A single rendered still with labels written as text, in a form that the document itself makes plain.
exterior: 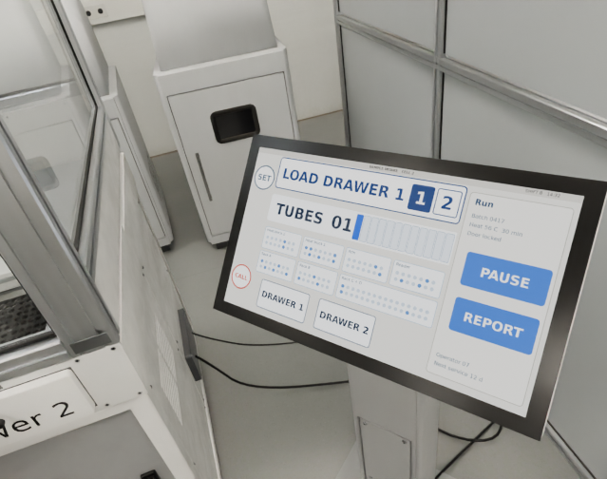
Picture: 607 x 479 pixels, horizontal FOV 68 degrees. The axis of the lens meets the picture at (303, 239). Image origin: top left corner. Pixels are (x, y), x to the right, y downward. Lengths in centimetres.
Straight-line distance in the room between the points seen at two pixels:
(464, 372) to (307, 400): 124
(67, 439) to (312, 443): 91
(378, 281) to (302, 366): 130
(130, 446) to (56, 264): 48
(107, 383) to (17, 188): 40
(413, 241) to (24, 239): 54
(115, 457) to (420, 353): 72
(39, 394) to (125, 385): 14
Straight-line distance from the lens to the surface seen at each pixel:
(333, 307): 68
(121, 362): 88
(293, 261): 71
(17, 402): 92
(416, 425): 95
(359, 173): 68
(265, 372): 193
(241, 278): 76
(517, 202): 62
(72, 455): 110
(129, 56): 381
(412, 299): 63
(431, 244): 63
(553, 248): 61
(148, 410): 100
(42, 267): 76
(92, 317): 82
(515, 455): 174
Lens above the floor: 149
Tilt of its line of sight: 36 degrees down
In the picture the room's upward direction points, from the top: 10 degrees counter-clockwise
